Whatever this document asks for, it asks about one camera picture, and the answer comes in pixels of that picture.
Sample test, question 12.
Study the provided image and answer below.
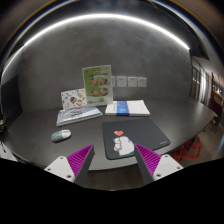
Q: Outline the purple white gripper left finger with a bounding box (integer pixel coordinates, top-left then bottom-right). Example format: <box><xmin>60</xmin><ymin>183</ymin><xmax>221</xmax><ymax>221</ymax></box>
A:
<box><xmin>45</xmin><ymin>145</ymin><xmax>95</xmax><ymax>184</ymax></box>

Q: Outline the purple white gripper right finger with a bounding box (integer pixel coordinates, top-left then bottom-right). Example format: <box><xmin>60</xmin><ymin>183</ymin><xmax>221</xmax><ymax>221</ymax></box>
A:
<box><xmin>134</xmin><ymin>144</ymin><xmax>182</xmax><ymax>185</ymax></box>

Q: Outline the green white computer mouse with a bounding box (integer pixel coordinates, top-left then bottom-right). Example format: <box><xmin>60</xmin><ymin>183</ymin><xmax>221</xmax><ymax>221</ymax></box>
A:
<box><xmin>51</xmin><ymin>130</ymin><xmax>71</xmax><ymax>143</ymax></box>

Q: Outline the black mouse pad with paw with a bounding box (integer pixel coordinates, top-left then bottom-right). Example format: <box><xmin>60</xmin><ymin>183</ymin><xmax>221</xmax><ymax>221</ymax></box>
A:
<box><xmin>102</xmin><ymin>118</ymin><xmax>170</xmax><ymax>160</ymax></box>

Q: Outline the grey patterned book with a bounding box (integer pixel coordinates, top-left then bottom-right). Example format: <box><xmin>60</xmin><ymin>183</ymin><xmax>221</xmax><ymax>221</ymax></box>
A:
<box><xmin>56</xmin><ymin>106</ymin><xmax>102</xmax><ymax>127</ymax></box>

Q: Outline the white book with blue band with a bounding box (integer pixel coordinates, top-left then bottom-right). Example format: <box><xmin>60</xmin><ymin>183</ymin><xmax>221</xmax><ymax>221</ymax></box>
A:
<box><xmin>105</xmin><ymin>100</ymin><xmax>150</xmax><ymax>116</ymax></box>

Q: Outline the small illustrated white card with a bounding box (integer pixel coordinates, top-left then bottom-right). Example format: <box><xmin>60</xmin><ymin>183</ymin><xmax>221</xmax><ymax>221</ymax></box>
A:
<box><xmin>61</xmin><ymin>88</ymin><xmax>87</xmax><ymax>110</ymax></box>

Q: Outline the green menu sign stand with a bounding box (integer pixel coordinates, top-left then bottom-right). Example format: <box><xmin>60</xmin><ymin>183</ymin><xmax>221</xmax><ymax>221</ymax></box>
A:
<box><xmin>82</xmin><ymin>65</ymin><xmax>113</xmax><ymax>106</ymax></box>

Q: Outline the black monitor at left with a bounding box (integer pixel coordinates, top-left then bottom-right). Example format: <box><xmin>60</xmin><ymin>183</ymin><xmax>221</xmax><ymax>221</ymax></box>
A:
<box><xmin>1</xmin><ymin>77</ymin><xmax>23</xmax><ymax>128</ymax></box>

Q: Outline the curved ceiling light strip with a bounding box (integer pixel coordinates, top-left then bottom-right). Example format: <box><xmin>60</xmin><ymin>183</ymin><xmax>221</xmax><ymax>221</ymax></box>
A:
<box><xmin>0</xmin><ymin>13</ymin><xmax>190</xmax><ymax>91</ymax></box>

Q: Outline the red metal frame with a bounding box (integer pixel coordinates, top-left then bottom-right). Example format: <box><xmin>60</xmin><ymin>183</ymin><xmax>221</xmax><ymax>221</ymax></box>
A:
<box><xmin>173</xmin><ymin>136</ymin><xmax>201</xmax><ymax>162</ymax></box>

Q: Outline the white wall switch plate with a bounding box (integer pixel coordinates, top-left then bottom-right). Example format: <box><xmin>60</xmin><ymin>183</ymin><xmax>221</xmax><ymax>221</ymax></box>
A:
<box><xmin>138</xmin><ymin>77</ymin><xmax>147</xmax><ymax>87</ymax></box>
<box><xmin>111</xmin><ymin>76</ymin><xmax>116</xmax><ymax>87</ymax></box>
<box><xmin>117</xmin><ymin>76</ymin><xmax>127</xmax><ymax>87</ymax></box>
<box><xmin>128</xmin><ymin>77</ymin><xmax>138</xmax><ymax>87</ymax></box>

